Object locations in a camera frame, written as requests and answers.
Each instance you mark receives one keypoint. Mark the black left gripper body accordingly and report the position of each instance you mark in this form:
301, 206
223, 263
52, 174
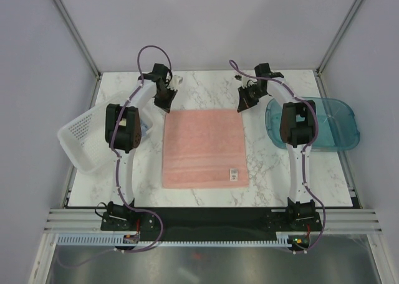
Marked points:
164, 88

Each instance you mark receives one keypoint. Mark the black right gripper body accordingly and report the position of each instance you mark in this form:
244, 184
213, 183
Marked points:
259, 93

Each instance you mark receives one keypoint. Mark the pink towel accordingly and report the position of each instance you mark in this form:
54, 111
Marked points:
204, 149

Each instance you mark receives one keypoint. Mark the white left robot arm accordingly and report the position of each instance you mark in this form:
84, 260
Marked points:
123, 134

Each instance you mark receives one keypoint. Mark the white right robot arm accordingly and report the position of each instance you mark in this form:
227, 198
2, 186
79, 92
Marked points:
298, 130

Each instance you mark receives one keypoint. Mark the blue towel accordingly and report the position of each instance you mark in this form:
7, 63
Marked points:
145, 126

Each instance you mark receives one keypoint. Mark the teal translucent plastic tub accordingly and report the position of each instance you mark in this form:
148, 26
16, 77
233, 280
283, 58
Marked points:
337, 126

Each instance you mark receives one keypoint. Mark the white perforated plastic basket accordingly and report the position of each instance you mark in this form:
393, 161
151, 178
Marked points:
83, 138

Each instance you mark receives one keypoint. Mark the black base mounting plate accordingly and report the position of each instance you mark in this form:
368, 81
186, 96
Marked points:
226, 222

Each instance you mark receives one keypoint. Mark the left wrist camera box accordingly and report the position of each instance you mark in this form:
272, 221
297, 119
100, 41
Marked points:
175, 83

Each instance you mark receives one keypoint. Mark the right aluminium frame post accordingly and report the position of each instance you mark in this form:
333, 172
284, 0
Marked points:
339, 35

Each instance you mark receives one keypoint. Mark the aluminium frame post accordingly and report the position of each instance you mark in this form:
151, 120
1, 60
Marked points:
339, 35
72, 28

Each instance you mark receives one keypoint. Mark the left aluminium frame post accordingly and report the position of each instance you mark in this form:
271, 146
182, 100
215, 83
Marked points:
72, 28

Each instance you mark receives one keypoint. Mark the aluminium table edge rail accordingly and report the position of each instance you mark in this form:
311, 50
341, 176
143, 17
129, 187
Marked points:
339, 221

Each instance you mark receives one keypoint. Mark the white slotted cable duct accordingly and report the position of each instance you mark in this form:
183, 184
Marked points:
124, 240

